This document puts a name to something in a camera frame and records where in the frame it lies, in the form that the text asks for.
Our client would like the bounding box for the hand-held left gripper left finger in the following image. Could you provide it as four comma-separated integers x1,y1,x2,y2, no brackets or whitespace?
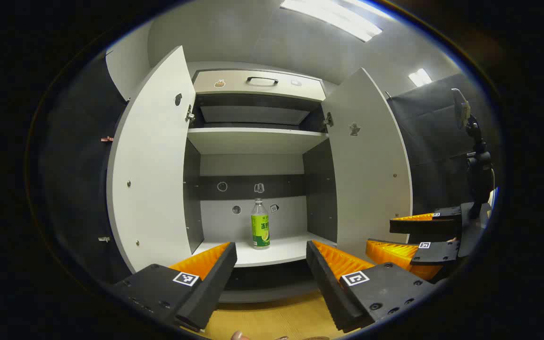
111,242,238,333

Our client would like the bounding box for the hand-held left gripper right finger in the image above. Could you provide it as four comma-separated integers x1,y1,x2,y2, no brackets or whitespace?
306,239,438,333

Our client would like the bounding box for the clear bottle with green label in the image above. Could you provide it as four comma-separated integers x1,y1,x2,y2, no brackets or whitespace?
251,198,271,249

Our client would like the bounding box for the grey cabinet door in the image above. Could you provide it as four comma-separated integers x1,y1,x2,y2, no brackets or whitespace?
321,67,413,263
106,45,197,274

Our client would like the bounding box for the white cabinet shelf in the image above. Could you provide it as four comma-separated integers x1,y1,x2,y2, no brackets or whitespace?
187,127,329,155

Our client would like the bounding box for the grey cabinet drawer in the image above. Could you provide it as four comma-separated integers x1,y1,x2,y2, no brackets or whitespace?
193,70,327,102

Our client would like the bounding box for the small ceiling light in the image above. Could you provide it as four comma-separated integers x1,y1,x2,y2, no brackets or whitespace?
408,68,433,87

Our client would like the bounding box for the black backdrop cloth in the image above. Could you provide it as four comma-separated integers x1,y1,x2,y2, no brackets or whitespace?
38,50,499,284

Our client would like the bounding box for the long ceiling light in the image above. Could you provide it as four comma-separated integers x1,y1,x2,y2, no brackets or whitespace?
280,0,384,43

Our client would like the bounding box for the black drawer handle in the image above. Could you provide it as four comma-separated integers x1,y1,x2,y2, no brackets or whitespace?
246,76,280,87

